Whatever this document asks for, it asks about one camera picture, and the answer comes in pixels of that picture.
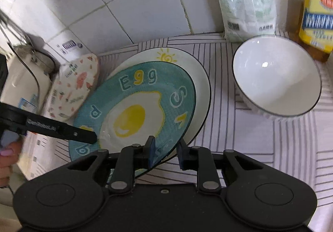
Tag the white kitchen appliance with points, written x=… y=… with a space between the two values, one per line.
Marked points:
x=20 y=86

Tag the blue and white wall sticker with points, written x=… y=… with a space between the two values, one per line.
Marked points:
x=69 y=44

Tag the clear seasoning bag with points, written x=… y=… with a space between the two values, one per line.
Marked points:
x=265 y=3

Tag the yellow label cooking wine bottle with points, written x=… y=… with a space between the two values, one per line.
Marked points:
x=316 y=18

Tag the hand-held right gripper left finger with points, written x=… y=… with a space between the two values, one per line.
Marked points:
x=150 y=152

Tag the pink bunny print plate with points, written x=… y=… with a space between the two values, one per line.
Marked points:
x=75 y=83

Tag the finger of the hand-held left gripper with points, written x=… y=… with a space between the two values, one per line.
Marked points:
x=75 y=135

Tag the white bowl with dark rim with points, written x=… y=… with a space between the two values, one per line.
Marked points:
x=273 y=78

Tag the white plate with sun print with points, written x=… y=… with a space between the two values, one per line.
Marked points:
x=200 y=78

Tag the white seasoning bag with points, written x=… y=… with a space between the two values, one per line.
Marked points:
x=234 y=0

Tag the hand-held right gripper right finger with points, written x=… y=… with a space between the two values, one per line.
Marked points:
x=182 y=156

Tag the blue fried egg plate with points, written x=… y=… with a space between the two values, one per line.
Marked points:
x=130 y=86

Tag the striped tablecloth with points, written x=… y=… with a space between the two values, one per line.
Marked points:
x=223 y=143

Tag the person's left hand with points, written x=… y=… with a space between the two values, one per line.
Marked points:
x=6 y=163

